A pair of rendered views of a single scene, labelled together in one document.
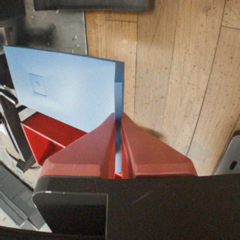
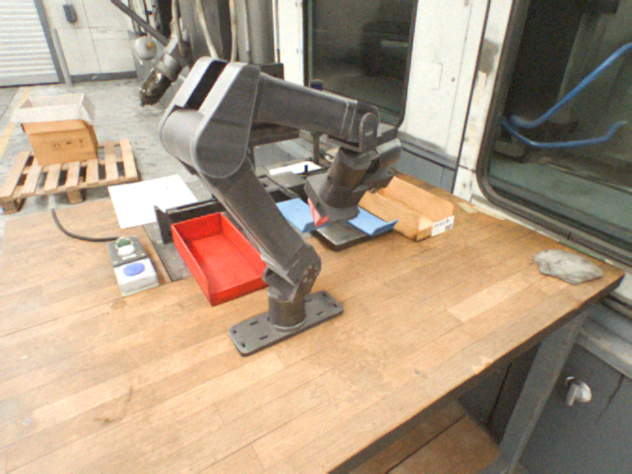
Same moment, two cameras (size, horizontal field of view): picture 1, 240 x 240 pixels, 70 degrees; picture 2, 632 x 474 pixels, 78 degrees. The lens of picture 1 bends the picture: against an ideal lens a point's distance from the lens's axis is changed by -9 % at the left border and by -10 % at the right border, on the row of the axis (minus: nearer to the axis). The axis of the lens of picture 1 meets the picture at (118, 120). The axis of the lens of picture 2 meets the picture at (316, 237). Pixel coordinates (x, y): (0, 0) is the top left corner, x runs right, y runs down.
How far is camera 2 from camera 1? 0.75 m
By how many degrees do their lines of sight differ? 68
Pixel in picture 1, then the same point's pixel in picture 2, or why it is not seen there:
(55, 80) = (306, 213)
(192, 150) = not seen: hidden behind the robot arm
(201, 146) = not seen: hidden behind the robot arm
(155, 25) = (330, 254)
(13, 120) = (216, 208)
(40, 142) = (195, 228)
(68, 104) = (300, 217)
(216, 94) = (328, 279)
